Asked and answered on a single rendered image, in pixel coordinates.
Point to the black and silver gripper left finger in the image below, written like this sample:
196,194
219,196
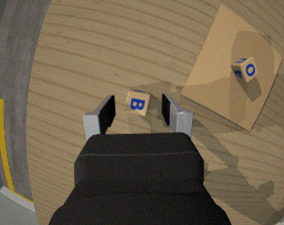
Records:
100,119

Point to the tan flat mat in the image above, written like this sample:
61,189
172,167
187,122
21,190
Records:
212,83

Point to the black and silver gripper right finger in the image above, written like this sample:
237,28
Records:
175,116

